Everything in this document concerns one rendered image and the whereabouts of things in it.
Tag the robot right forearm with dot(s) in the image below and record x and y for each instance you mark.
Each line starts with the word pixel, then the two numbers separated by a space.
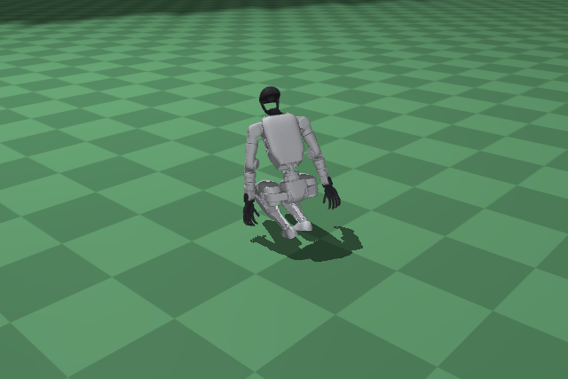
pixel 321 168

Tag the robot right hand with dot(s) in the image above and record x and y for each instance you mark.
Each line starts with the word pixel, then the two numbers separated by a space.
pixel 330 192

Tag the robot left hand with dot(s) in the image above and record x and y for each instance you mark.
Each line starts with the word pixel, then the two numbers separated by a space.
pixel 248 211

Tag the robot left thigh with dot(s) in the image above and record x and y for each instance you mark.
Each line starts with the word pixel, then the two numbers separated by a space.
pixel 271 192

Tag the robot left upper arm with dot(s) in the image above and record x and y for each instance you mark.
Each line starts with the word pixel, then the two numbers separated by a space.
pixel 253 131

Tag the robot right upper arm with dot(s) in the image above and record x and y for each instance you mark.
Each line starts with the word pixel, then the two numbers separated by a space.
pixel 306 130

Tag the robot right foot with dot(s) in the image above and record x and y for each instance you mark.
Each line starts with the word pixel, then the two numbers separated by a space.
pixel 305 226

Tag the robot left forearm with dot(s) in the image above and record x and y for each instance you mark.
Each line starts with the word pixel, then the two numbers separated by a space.
pixel 249 183

